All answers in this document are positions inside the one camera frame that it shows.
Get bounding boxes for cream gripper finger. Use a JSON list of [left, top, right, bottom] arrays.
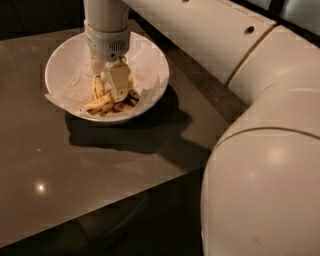
[[91, 56, 107, 74], [104, 62, 130, 102]]

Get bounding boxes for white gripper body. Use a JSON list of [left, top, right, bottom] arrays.
[[84, 21, 130, 61]]

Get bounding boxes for large front yellow banana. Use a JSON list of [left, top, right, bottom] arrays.
[[83, 93, 115, 111]]

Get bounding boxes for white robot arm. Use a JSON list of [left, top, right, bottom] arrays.
[[84, 0, 320, 256]]

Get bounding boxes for small left yellow banana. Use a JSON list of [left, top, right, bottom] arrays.
[[92, 75, 105, 99]]

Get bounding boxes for white round bowl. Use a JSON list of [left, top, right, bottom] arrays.
[[44, 29, 170, 125]]

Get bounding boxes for white paper liner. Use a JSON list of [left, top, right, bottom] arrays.
[[44, 34, 168, 118]]

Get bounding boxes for dark cabinet fronts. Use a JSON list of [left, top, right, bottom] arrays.
[[0, 0, 84, 40]]

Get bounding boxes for dark wall vent grille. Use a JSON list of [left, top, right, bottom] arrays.
[[232, 0, 320, 47]]

